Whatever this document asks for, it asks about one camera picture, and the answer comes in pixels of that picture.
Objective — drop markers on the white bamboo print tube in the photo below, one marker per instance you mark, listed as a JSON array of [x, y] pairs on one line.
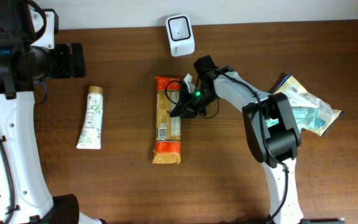
[[90, 136]]

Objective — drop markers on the cream blue snack bag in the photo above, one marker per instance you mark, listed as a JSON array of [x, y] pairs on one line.
[[299, 96]]

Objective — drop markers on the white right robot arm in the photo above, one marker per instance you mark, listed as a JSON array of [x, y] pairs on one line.
[[272, 135]]

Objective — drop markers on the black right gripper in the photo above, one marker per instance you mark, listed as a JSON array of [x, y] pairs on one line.
[[184, 110]]

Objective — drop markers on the teal wet wipes pack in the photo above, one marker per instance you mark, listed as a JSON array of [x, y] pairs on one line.
[[307, 118]]

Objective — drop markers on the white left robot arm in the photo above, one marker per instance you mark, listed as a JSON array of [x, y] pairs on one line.
[[29, 57]]

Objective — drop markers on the orange spaghetti packet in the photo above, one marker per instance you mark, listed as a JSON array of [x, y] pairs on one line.
[[168, 130]]

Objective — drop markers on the white barcode scanner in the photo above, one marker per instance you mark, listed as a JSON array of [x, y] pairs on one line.
[[180, 35]]

